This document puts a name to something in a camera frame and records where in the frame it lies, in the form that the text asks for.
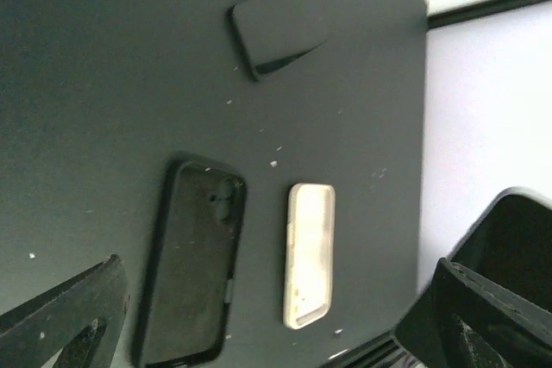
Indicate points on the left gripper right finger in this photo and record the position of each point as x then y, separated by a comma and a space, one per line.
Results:
483, 324

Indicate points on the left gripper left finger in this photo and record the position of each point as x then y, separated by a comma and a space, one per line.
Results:
79, 321

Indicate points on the white smartphone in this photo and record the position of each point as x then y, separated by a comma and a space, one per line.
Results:
510, 244

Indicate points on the beige phone case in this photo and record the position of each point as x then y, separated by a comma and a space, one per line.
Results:
309, 254

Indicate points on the black smartphone face down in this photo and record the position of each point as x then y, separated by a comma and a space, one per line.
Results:
275, 33

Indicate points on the right black frame post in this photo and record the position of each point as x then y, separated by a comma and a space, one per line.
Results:
476, 11

